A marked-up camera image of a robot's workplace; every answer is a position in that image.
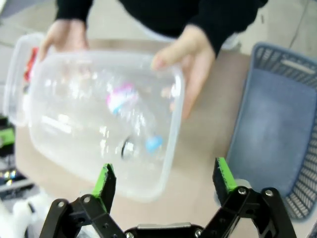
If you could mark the clear bottle with pink label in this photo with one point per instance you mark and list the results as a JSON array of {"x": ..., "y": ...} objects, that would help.
[{"x": 123, "y": 99}]

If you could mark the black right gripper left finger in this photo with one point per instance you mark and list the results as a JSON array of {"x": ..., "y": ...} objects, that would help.
[{"x": 96, "y": 210}]

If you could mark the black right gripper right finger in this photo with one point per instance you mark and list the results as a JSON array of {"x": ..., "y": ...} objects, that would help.
[{"x": 247, "y": 210}]

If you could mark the person's left hand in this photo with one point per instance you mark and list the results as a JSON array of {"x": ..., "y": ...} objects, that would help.
[{"x": 195, "y": 62}]

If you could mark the large translucent plastic container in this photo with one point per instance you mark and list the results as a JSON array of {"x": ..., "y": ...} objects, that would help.
[{"x": 99, "y": 119}]

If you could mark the black computer with coloured lights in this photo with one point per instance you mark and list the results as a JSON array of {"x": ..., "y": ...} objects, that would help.
[{"x": 12, "y": 176}]

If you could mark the blue plastic mesh basket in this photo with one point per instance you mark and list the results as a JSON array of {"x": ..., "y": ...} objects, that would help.
[{"x": 277, "y": 124}]

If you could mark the red waste item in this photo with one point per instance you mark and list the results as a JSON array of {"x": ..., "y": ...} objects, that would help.
[{"x": 31, "y": 64}]

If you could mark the person's torso black sweater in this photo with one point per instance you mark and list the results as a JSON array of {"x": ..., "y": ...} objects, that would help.
[{"x": 161, "y": 15}]

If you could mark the person's left forearm black sleeve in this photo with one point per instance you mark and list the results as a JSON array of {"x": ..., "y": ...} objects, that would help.
[{"x": 223, "y": 22}]

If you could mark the person's right forearm black sleeve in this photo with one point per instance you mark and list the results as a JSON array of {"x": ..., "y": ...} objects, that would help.
[{"x": 73, "y": 8}]

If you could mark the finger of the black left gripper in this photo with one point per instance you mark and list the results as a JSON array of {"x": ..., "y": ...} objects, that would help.
[{"x": 6, "y": 136}]

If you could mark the person's right hand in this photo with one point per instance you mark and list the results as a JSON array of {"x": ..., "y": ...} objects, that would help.
[{"x": 64, "y": 34}]

